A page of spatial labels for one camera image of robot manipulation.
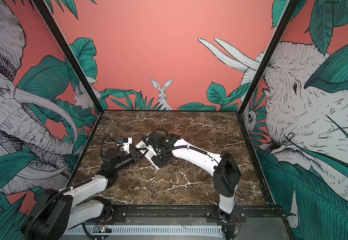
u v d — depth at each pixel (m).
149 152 0.78
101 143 1.01
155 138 0.62
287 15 0.72
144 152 0.78
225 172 0.44
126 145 0.76
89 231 0.70
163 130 0.71
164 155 0.56
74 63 0.91
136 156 0.73
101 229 0.70
